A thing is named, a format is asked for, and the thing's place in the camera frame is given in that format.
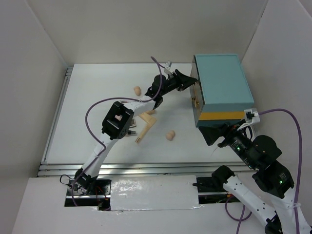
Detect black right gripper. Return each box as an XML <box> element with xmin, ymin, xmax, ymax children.
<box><xmin>197</xmin><ymin>117</ymin><xmax>256</xmax><ymax>167</ymax></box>

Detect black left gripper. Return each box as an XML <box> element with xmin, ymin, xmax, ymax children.
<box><xmin>160</xmin><ymin>69</ymin><xmax>196</xmax><ymax>96</ymax></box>

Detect beige makeup sponge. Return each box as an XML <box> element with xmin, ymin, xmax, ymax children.
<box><xmin>134</xmin><ymin>86</ymin><xmax>141</xmax><ymax>96</ymax></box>
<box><xmin>146</xmin><ymin>110</ymin><xmax>156</xmax><ymax>115</ymax></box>
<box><xmin>165</xmin><ymin>130</ymin><xmax>176</xmax><ymax>141</ymax></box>

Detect beige foundation tube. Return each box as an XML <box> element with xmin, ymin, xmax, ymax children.
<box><xmin>139</xmin><ymin>112</ymin><xmax>157</xmax><ymax>126</ymax></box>
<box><xmin>135</xmin><ymin>121</ymin><xmax>156</xmax><ymax>144</ymax></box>

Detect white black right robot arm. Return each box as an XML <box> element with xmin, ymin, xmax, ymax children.
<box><xmin>195</xmin><ymin>124</ymin><xmax>312</xmax><ymax>234</ymax></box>

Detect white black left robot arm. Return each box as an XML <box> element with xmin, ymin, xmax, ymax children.
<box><xmin>67</xmin><ymin>70</ymin><xmax>197</xmax><ymax>195</ymax></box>

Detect teal yellow drawer cabinet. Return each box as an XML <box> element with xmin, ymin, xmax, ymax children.
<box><xmin>190</xmin><ymin>54</ymin><xmax>254</xmax><ymax>127</ymax></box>

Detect long eyeshadow palette horizontal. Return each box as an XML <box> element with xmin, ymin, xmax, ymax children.
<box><xmin>129</xmin><ymin>119</ymin><xmax>137</xmax><ymax>128</ymax></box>

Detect lying foundation bottle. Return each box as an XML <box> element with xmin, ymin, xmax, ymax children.
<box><xmin>127</xmin><ymin>130</ymin><xmax>137</xmax><ymax>135</ymax></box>

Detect white foam front panel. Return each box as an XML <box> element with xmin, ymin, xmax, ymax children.
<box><xmin>110</xmin><ymin>175</ymin><xmax>199</xmax><ymax>211</ymax></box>

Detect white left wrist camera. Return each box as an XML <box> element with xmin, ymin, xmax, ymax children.
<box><xmin>164</xmin><ymin>61</ymin><xmax>172</xmax><ymax>75</ymax></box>

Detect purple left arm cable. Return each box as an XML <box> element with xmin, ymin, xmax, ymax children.
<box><xmin>70</xmin><ymin>56</ymin><xmax>171</xmax><ymax>207</ymax></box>

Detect aluminium table frame rails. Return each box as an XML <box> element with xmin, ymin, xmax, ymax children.
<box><xmin>38</xmin><ymin>63</ymin><xmax>249</xmax><ymax>177</ymax></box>

